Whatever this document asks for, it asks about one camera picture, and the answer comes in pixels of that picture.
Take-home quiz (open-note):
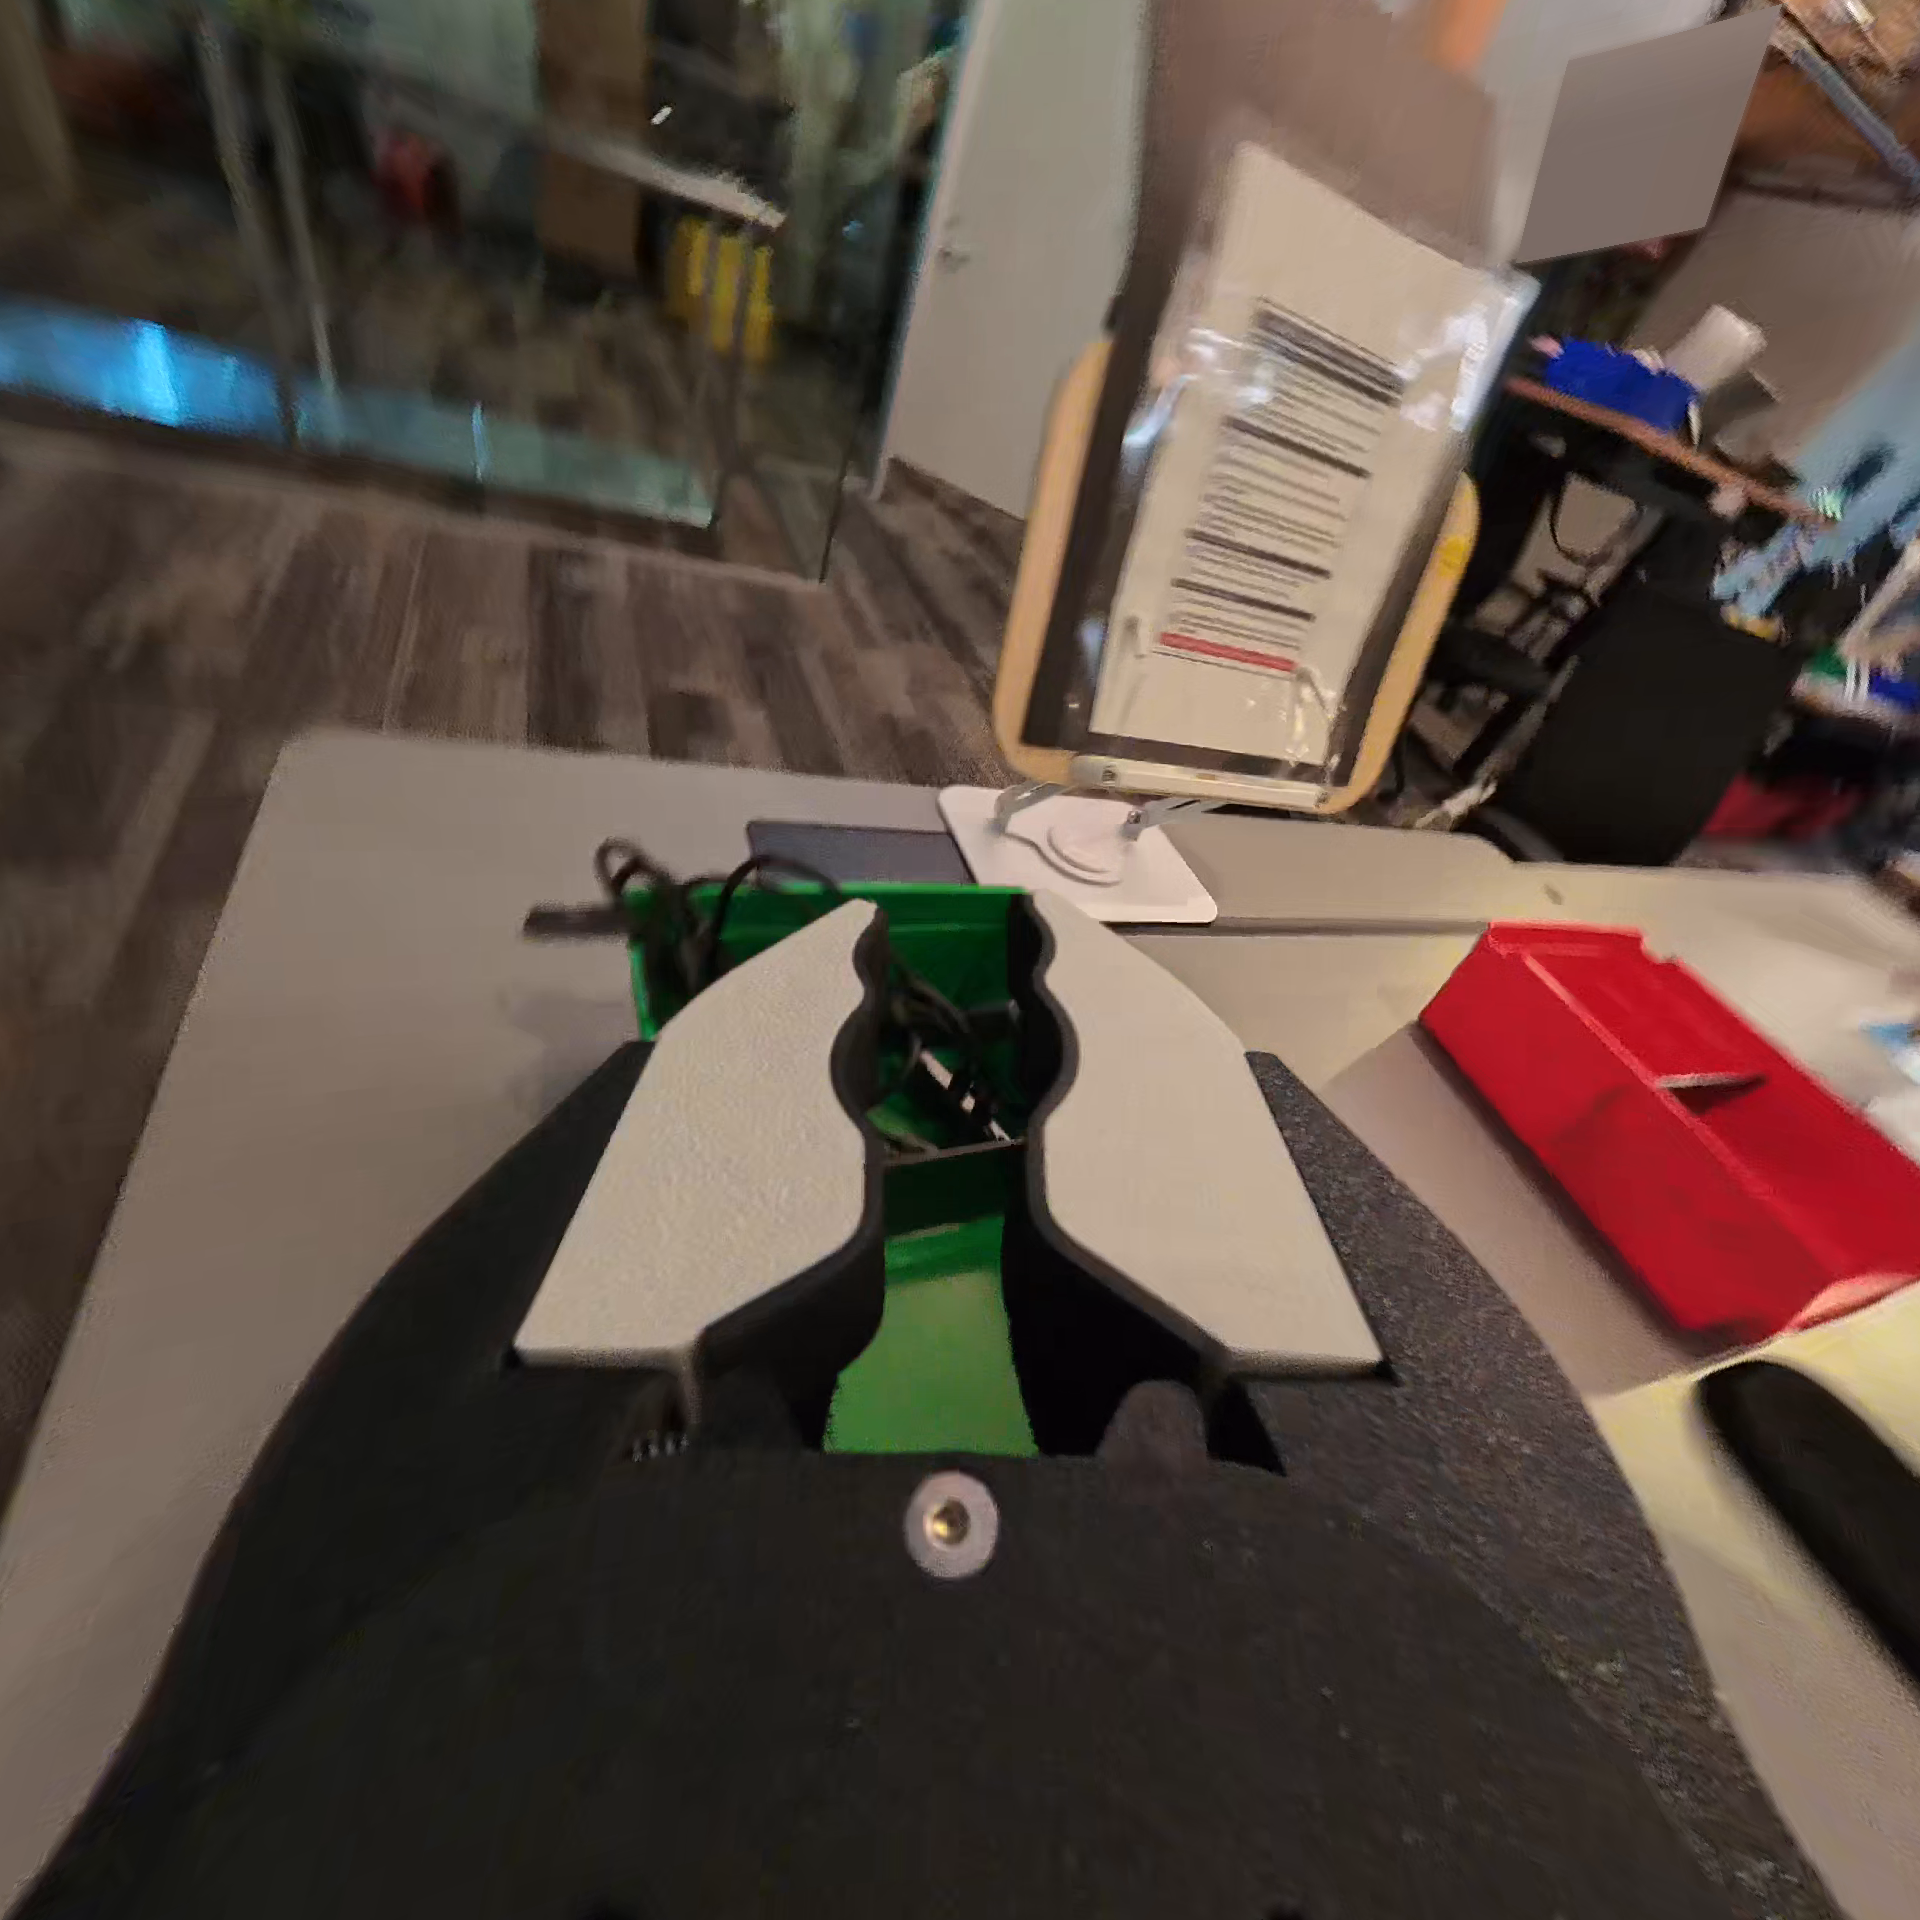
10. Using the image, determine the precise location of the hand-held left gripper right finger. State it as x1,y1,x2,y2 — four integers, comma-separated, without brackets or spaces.
1004,890,1383,1456

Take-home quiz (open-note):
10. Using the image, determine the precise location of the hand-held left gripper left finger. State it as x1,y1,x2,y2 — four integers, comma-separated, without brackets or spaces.
513,896,890,1454

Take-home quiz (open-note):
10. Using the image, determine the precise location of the green storage bin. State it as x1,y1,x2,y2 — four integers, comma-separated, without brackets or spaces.
620,878,1051,1456

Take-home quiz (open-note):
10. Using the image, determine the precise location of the grey usb hub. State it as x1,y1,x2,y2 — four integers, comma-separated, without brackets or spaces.
526,835,671,943

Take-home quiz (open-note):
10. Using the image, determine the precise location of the red storage bin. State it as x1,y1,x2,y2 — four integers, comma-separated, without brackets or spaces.
1416,917,1920,1343

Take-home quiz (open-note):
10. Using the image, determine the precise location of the black rectangular pad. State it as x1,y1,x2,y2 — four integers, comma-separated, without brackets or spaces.
743,818,972,891

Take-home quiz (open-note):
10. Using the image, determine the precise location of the wood-edged black board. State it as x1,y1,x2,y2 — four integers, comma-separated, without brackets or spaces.
993,337,1481,820

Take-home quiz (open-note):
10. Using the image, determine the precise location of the black office chair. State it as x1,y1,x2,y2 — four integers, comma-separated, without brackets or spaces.
1500,577,1801,870

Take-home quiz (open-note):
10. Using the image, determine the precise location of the laminated instruction sheet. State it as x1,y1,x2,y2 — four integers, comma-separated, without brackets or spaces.
1087,140,1538,768

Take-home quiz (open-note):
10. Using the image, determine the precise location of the black wrist rest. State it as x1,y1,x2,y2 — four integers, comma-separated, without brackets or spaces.
1700,1358,1920,1690

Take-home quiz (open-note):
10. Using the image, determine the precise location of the wooden desk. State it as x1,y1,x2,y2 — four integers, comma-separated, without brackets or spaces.
1500,366,1837,527

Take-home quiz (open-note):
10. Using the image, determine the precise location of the blue storage bin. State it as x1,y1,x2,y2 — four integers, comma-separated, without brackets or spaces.
1545,337,1705,428

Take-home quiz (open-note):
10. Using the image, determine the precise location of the white door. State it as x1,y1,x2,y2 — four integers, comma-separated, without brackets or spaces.
877,0,1155,519

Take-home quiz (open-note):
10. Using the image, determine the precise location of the glass partition wall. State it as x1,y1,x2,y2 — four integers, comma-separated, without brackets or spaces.
0,0,964,587

